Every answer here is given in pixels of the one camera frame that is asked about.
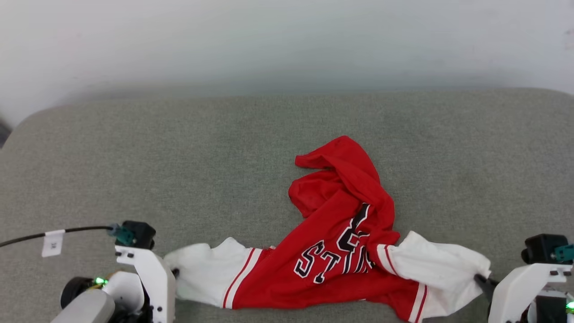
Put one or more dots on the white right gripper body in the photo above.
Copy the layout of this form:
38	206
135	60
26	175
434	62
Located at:
515	291

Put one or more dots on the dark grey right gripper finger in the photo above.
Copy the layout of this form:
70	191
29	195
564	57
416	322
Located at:
489	287

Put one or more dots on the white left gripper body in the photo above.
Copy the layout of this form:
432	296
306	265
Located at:
154	278

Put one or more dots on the red and white baseball jersey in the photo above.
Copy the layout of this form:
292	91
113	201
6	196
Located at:
341	224

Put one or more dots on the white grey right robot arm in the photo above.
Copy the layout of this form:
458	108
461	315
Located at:
554	309

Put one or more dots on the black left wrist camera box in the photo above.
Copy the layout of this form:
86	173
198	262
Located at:
141	233

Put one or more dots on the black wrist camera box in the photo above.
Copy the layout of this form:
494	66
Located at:
540	249
141	233

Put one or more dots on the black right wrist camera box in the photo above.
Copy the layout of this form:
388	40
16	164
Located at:
540	249

